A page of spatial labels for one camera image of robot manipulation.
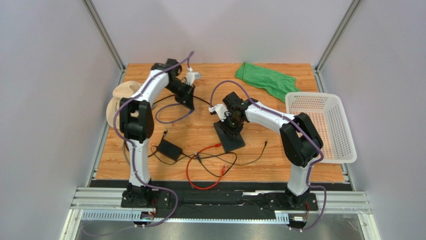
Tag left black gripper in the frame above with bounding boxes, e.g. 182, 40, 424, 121
164, 79, 195, 111

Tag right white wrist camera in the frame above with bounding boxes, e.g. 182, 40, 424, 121
208, 103, 228, 122

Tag black network switch box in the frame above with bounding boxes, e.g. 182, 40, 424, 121
213, 122, 246, 153

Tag beige bucket hat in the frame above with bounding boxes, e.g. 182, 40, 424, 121
105, 81, 143, 128

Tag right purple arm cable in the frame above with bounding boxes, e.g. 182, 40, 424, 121
208, 79, 328, 233

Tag red ethernet cable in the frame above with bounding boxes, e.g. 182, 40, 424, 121
184, 142, 228, 191

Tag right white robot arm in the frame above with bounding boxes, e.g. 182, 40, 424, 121
209, 92, 324, 208

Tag green cloth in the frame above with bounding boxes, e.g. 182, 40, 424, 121
234, 62, 301, 103

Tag aluminium frame rail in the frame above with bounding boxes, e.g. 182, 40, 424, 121
60, 187, 380, 240

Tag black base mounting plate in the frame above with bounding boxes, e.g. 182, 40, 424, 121
89, 180, 354, 221

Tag blue ethernet cable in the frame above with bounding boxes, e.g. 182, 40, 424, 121
154, 102, 196, 125

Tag black ethernet cable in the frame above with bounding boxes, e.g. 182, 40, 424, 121
124, 94, 212, 159

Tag thin black adapter cable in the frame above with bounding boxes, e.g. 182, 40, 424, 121
192, 139, 270, 167

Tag black power adapter brick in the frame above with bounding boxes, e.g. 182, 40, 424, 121
157, 139, 183, 161

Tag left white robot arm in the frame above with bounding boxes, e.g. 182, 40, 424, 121
113, 58, 201, 205

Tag white plastic basket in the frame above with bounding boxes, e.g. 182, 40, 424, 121
285, 92, 357, 164

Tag black power cord with plug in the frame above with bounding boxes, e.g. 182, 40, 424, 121
150, 144, 238, 178

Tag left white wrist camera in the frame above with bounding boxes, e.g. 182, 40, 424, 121
185, 67, 201, 86

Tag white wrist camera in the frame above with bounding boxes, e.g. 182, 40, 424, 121
208, 103, 228, 122
185, 67, 201, 86

